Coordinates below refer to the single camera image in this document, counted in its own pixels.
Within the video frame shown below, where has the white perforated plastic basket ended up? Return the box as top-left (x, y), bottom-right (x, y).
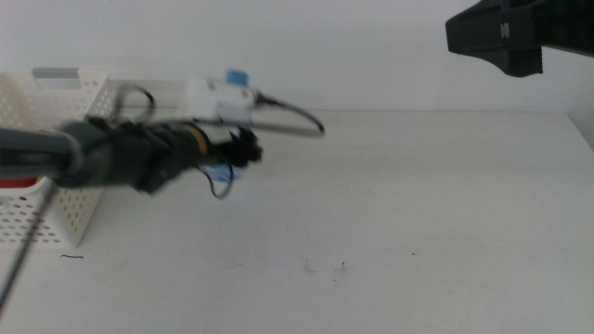
top-left (0, 68), bottom-right (115, 250)

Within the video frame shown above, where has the clear water bottle blue cap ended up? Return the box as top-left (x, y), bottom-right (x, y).
top-left (202, 68), bottom-right (252, 184)

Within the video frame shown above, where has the grey wall rail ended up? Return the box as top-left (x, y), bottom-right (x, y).
top-left (32, 68), bottom-right (191, 110)

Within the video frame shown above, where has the red soda can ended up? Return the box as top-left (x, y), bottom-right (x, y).
top-left (0, 176), bottom-right (39, 189)

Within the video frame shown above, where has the thin black gripper wire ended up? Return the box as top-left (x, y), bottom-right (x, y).
top-left (197, 160), bottom-right (234, 201)

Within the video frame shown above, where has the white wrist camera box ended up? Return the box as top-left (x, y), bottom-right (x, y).
top-left (184, 75), bottom-right (257, 125)

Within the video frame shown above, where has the black camera cable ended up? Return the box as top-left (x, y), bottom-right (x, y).
top-left (252, 91), bottom-right (327, 139)

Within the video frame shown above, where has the grey hanging arm cable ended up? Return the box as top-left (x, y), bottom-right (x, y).
top-left (0, 185), bottom-right (58, 316)

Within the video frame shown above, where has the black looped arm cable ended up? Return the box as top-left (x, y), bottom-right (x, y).
top-left (112, 84), bottom-right (157, 124)

